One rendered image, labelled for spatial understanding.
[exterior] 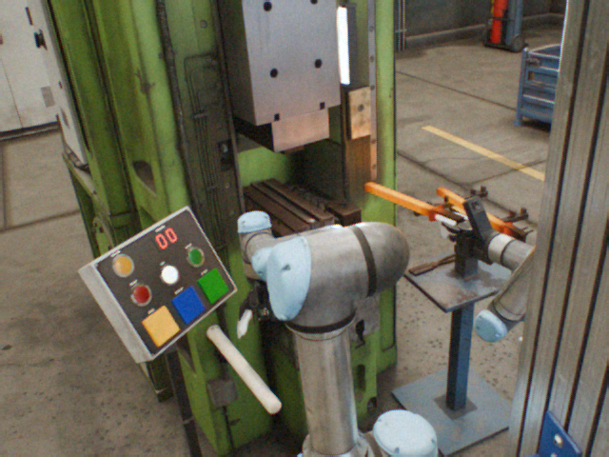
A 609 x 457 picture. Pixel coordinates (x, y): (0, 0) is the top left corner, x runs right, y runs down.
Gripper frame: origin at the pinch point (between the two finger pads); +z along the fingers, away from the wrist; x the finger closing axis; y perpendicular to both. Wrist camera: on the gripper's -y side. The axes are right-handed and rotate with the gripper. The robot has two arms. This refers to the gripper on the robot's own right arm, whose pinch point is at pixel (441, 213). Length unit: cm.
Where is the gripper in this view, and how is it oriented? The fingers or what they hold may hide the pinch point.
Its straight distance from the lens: 164.2
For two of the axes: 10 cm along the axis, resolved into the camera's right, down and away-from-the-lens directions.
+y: 0.9, 8.9, 4.6
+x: 8.4, -3.1, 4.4
